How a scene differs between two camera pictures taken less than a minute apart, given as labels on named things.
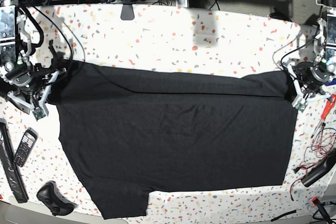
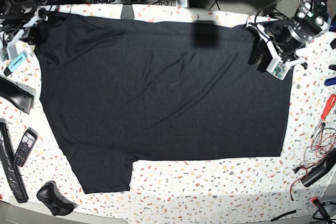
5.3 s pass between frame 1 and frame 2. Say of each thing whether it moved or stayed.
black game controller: stayed
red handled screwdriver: stayed
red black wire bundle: stayed
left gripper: moved
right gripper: moved
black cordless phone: stayed
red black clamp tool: stayed
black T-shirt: moved
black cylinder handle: stayed
